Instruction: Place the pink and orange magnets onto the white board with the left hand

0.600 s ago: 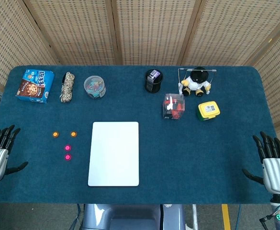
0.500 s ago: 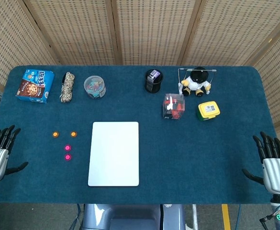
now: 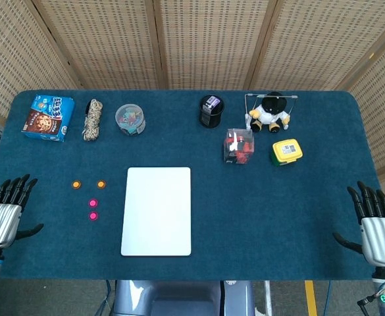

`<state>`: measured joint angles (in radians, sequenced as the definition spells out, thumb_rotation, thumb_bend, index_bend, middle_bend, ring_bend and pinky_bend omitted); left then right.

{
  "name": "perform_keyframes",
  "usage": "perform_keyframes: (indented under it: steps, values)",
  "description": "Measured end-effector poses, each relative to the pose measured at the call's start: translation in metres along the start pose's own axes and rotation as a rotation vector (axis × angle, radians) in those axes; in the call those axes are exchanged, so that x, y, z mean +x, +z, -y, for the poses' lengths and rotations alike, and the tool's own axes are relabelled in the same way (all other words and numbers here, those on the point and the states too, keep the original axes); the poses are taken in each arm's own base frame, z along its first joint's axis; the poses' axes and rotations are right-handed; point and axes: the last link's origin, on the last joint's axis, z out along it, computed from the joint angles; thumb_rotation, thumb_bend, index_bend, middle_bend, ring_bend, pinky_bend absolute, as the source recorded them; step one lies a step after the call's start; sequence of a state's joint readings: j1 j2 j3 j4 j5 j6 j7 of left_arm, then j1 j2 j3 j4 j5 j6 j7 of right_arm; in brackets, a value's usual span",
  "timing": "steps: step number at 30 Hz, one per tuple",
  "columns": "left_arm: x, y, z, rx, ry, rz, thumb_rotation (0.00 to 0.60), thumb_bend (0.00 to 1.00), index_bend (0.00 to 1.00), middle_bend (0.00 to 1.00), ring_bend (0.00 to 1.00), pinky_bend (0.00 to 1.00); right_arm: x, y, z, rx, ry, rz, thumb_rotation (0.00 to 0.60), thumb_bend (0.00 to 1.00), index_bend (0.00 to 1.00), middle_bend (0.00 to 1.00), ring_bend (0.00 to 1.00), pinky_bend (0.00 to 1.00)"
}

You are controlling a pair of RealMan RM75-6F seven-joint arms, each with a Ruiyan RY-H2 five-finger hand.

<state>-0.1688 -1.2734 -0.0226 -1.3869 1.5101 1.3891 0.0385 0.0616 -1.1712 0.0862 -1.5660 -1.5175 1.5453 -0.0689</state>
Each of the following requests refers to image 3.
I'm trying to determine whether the green container yellow lid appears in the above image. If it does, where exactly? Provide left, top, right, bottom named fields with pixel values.
left=270, top=138, right=303, bottom=167

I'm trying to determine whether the blue cookie box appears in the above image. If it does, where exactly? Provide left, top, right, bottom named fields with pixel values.
left=21, top=94, right=76, bottom=143

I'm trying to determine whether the purple small box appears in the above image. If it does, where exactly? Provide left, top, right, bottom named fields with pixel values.
left=203, top=95, right=220, bottom=113

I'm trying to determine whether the clear jar of binder clips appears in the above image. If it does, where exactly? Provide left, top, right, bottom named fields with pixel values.
left=115, top=103, right=146, bottom=137

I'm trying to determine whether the woven folding screen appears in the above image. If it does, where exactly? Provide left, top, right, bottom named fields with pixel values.
left=0, top=0, right=385, bottom=218

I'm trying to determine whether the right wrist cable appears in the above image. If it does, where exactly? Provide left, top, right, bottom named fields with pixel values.
left=357, top=275, right=385, bottom=309

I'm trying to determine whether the white table leg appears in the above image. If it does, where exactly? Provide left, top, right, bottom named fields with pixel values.
left=264, top=280, right=274, bottom=316

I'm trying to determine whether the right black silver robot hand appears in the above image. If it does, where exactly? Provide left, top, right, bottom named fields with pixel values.
left=332, top=180, right=385, bottom=268

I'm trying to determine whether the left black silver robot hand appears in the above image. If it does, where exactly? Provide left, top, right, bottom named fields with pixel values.
left=0, top=173, right=45, bottom=250

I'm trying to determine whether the clear box of red clips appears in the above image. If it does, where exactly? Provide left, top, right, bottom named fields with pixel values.
left=223, top=128, right=255, bottom=165

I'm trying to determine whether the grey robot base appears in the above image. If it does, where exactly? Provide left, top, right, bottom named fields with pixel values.
left=112, top=279, right=256, bottom=316

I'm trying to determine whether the blue felt table mat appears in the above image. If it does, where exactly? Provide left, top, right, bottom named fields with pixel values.
left=0, top=89, right=384, bottom=282

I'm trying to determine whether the braided rope bundle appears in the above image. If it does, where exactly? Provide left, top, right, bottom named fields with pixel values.
left=82, top=98, right=104, bottom=142

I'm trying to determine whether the metal wire swing frame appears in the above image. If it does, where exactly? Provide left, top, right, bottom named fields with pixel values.
left=244, top=93, right=299, bottom=131

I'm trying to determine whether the white magnetic board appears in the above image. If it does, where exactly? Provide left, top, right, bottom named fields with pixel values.
left=120, top=167, right=192, bottom=257

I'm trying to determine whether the black mesh pen cup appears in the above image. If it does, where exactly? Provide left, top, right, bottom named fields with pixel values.
left=198, top=95, right=225, bottom=128

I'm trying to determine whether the black white plush toy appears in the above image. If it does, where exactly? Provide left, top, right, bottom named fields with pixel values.
left=248, top=92, right=291, bottom=134

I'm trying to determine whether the blue hanging cable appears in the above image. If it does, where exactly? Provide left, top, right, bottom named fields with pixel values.
left=322, top=280, right=332, bottom=316

